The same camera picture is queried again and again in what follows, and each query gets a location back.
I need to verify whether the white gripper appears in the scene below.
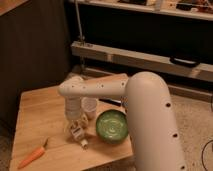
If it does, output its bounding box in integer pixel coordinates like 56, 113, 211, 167
63, 98, 89, 133

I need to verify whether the white plastic bottle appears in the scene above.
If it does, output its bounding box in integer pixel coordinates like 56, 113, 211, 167
69, 120, 88, 149

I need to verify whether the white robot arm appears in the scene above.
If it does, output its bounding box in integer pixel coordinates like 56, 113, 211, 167
58, 72, 187, 171

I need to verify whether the green ceramic bowl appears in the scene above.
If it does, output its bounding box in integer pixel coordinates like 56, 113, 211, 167
96, 109, 128, 144

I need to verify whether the white paper cup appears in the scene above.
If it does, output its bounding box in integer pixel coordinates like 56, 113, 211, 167
81, 97, 97, 120

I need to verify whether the wooden table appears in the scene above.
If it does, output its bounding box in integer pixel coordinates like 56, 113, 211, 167
8, 73, 134, 171

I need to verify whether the orange carrot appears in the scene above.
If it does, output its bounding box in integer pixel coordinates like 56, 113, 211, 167
18, 139, 48, 169

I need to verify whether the black and white eraser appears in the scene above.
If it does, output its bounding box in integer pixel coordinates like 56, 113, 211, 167
99, 99, 122, 107

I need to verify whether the metal pole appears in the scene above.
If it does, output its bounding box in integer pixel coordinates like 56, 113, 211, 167
74, 0, 84, 44

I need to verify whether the black case handle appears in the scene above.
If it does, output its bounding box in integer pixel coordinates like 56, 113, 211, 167
169, 57, 200, 68

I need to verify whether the black cable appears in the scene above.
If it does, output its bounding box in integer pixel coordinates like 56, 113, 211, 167
201, 99, 213, 171

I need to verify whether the wall shelf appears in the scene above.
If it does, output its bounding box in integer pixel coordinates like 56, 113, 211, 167
68, 0, 213, 22

